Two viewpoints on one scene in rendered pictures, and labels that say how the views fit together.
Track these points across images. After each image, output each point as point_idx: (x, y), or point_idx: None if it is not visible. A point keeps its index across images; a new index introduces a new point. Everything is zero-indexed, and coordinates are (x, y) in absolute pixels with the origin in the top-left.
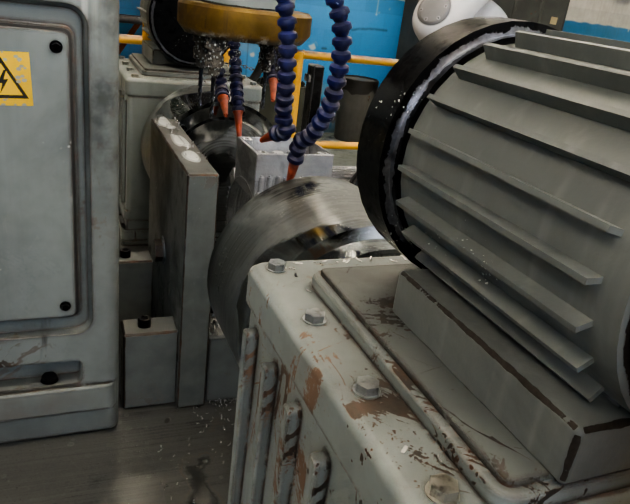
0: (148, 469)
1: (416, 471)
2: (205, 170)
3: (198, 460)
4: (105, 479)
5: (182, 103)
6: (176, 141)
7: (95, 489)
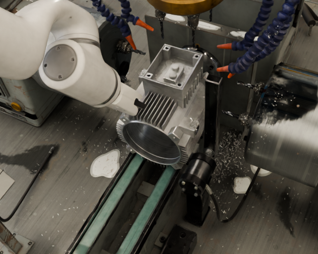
0: (139, 72)
1: None
2: (152, 12)
3: (130, 84)
4: (144, 62)
5: (306, 70)
6: (201, 22)
7: (143, 58)
